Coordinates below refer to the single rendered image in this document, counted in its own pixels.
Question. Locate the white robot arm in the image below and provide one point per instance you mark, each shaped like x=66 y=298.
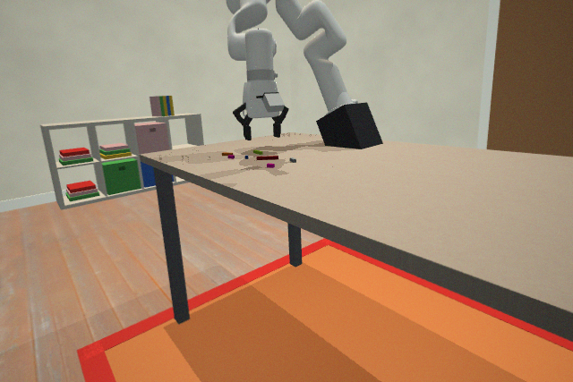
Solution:
x=257 y=49

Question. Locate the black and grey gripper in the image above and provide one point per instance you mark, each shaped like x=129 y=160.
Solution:
x=256 y=108

